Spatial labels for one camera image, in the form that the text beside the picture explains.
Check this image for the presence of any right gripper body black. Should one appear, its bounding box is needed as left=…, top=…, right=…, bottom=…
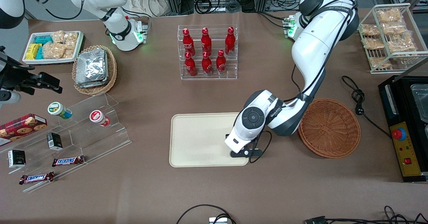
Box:
left=0, top=47, right=37, bottom=105

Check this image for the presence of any cream plastic serving tray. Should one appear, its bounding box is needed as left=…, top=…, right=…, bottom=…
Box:
left=169, top=113, right=250, bottom=168

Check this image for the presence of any foil-wrapped sandwich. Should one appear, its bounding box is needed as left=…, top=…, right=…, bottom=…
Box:
left=75, top=74, right=109, bottom=89
left=76, top=48, right=108, bottom=83

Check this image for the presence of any light wicker basket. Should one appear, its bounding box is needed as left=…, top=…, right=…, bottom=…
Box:
left=72, top=45, right=118, bottom=96

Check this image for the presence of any brown round wicker basket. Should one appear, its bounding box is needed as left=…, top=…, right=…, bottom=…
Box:
left=297, top=98, right=361, bottom=159

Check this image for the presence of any green sunflower lid cup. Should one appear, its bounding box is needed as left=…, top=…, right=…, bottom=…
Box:
left=47, top=101, right=73, bottom=120

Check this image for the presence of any yellow snack packet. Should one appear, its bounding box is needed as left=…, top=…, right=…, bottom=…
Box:
left=25, top=43, right=42, bottom=60

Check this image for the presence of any red tartan cookie box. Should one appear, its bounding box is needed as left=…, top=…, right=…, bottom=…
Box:
left=0, top=113, right=48, bottom=143

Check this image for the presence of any white rectangular snack bin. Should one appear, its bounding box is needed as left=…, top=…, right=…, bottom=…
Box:
left=22, top=30, right=85, bottom=65

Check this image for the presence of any black tea carton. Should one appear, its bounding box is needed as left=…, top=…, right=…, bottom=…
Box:
left=46, top=132, right=64, bottom=151
left=7, top=149, right=27, bottom=169

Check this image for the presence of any red lid yogurt cup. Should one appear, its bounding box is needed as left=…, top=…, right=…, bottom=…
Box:
left=89, top=109, right=111, bottom=128

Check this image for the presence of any clear acrylic tiered shelf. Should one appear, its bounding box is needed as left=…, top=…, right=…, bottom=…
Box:
left=0, top=92, right=132, bottom=194

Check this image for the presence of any clear acrylic bottle rack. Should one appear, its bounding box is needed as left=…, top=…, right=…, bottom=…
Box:
left=177, top=24, right=239, bottom=81

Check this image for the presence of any red cola bottle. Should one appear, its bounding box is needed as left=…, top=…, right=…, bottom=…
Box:
left=201, top=27, right=213, bottom=55
left=224, top=26, right=236, bottom=56
left=216, top=49, right=227, bottom=76
left=185, top=51, right=198, bottom=77
left=201, top=51, right=213, bottom=76
left=182, top=28, right=196, bottom=56

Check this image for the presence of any Snickers chocolate bar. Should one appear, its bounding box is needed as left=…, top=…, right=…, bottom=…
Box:
left=52, top=155, right=85, bottom=167
left=19, top=171, right=55, bottom=185

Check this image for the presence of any white plastic bag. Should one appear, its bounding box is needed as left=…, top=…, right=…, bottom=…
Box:
left=125, top=0, right=171, bottom=17

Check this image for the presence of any black appliance yellow control panel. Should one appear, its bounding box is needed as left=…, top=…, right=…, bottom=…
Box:
left=378, top=75, right=428, bottom=184

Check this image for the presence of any clear bag of pastry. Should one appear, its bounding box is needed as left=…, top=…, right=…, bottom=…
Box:
left=362, top=37, right=385, bottom=50
left=368, top=57, right=392, bottom=69
left=381, top=21, right=407, bottom=36
left=377, top=8, right=402, bottom=24
left=387, top=38, right=417, bottom=53
left=360, top=23, right=380, bottom=37

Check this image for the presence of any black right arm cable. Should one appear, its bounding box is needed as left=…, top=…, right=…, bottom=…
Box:
left=23, top=0, right=85, bottom=21

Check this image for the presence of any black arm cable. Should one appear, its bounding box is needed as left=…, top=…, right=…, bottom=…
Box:
left=249, top=0, right=359, bottom=164
left=23, top=0, right=85, bottom=21

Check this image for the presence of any black looped cable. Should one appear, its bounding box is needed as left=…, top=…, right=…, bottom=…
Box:
left=176, top=204, right=236, bottom=224

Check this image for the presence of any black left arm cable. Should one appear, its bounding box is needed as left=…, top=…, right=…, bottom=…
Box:
left=249, top=0, right=359, bottom=164

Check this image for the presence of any black cable with connector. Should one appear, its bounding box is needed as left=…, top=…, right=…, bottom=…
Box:
left=304, top=205, right=428, bottom=224

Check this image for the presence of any black power cable with plug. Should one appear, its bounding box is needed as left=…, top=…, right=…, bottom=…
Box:
left=341, top=75, right=393, bottom=139

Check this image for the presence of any black cable bundle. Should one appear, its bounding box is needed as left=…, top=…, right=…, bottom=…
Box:
left=193, top=0, right=242, bottom=14

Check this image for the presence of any white wire rack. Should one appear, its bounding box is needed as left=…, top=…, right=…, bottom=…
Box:
left=357, top=2, right=428, bottom=75

